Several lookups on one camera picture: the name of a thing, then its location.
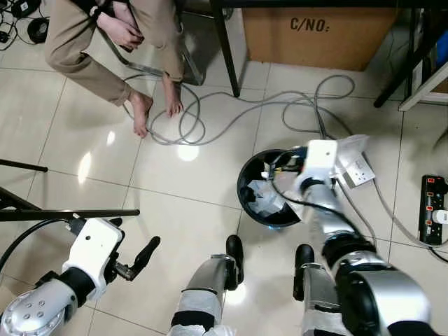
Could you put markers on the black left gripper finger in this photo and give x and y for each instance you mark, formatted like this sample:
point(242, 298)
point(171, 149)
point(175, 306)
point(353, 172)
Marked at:
point(115, 222)
point(145, 253)

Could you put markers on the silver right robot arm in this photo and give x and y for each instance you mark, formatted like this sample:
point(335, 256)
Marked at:
point(364, 280)

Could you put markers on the white crumpled plastic trash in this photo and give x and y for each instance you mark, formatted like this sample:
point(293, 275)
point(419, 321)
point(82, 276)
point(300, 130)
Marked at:
point(266, 199)

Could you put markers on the black round rubbish bin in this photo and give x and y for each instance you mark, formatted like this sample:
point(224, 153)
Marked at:
point(246, 199)

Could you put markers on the white paper trash sheet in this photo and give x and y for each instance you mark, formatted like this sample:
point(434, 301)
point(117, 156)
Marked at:
point(353, 147)

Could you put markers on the long black metal bar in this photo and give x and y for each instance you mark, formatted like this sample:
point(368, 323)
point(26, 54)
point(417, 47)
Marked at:
point(70, 214)

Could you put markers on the white socket box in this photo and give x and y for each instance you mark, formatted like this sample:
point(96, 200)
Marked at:
point(358, 171)

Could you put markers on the silver robot left leg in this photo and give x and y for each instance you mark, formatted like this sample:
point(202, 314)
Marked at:
point(206, 287)

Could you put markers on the silver robot leg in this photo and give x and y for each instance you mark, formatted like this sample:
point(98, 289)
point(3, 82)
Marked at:
point(315, 294)
point(206, 287)

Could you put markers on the black power strip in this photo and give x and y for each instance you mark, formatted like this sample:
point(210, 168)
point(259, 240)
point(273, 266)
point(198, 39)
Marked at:
point(430, 203)

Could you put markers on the short black metal bar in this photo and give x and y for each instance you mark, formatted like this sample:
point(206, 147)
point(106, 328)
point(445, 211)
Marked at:
point(21, 166)

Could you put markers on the brown cardboard box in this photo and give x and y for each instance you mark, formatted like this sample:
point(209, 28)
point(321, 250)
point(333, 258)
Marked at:
point(318, 42)

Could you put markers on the black table leg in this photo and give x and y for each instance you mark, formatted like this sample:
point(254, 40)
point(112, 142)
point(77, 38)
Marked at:
point(406, 70)
point(225, 56)

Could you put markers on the silver robot right leg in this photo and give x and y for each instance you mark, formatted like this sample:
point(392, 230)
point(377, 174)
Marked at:
point(315, 294)

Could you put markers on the barefoot person beige trousers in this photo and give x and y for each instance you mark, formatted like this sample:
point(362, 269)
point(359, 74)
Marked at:
point(77, 42)

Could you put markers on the blue container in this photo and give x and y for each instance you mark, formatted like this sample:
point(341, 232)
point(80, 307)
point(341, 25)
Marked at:
point(442, 49)

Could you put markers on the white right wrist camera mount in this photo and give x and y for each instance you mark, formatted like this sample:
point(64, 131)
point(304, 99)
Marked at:
point(322, 159)

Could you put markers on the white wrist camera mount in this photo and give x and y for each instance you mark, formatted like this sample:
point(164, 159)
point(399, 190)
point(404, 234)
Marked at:
point(91, 248)
point(322, 159)

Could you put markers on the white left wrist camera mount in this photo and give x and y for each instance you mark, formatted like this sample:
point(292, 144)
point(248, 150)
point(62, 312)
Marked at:
point(91, 248)

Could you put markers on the metal chair frame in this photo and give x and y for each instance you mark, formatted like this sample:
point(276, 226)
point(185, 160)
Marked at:
point(192, 66)

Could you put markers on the white shelf frame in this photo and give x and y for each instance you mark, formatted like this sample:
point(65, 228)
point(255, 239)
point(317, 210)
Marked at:
point(420, 96)

